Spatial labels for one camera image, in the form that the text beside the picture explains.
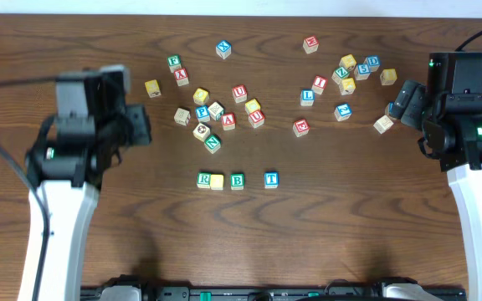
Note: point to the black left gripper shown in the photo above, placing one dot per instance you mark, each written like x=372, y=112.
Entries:
x=113, y=99

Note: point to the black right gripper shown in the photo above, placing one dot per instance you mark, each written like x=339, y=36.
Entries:
x=429, y=110

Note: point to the green R block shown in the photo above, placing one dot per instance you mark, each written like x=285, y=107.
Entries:
x=204, y=180

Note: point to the yellow O block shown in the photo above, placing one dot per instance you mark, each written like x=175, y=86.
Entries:
x=217, y=182

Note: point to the green B block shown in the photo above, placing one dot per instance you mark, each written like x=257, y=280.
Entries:
x=237, y=181

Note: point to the blue T block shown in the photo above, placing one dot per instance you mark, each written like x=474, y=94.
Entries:
x=271, y=180

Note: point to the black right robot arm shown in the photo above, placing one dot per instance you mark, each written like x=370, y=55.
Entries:
x=447, y=110

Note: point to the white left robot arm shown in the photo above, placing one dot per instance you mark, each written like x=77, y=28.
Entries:
x=65, y=168

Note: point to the blue D block lower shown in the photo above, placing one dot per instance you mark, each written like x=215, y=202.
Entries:
x=388, y=111

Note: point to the blue d block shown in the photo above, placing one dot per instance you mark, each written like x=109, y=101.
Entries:
x=373, y=62
x=388, y=111

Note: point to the plain white block right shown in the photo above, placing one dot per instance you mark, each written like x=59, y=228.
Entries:
x=383, y=124

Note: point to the yellow 8 block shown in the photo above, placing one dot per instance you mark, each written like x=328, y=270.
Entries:
x=388, y=77

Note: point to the plain number 6 block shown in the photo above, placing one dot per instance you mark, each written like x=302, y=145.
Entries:
x=182, y=116

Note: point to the blue D block upper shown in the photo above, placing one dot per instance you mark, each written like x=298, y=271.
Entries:
x=373, y=62

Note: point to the blue 5 block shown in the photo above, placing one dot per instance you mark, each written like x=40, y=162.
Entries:
x=362, y=72

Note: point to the soccer ball block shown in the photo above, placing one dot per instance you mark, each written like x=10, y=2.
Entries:
x=201, y=132

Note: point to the yellow block below Z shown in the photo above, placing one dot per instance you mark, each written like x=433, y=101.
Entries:
x=347, y=86

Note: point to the blue P block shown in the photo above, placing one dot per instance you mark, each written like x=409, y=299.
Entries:
x=202, y=114

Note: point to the blue 2 block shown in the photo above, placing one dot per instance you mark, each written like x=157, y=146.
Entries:
x=343, y=112

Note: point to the red X block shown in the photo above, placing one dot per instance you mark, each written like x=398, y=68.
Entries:
x=181, y=77

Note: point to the green N block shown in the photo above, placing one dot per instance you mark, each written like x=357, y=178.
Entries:
x=212, y=144

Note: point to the green Z block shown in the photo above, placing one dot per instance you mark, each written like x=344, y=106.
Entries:
x=339, y=74

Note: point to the plain white green-edged block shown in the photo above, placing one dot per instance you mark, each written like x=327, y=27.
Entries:
x=216, y=110

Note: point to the green F block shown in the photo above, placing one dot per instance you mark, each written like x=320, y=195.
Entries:
x=174, y=63

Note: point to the red A block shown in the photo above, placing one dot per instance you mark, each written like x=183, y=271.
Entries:
x=228, y=121

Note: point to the red I block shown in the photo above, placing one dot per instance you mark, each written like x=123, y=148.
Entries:
x=319, y=84

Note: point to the blue L block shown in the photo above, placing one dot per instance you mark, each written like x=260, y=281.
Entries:
x=307, y=97

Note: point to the red U block upper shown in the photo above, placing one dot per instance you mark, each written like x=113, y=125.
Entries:
x=240, y=93

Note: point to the red u block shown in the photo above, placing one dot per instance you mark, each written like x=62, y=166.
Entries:
x=240, y=93
x=256, y=118

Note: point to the red Q block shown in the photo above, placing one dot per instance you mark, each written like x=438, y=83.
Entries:
x=301, y=127

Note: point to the red M block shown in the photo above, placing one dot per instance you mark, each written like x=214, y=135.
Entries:
x=310, y=44

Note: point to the red U block lower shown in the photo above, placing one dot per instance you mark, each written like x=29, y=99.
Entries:
x=256, y=118

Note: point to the blue X block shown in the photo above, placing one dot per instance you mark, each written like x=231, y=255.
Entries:
x=223, y=49

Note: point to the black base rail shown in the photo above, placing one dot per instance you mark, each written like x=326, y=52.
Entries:
x=130, y=288

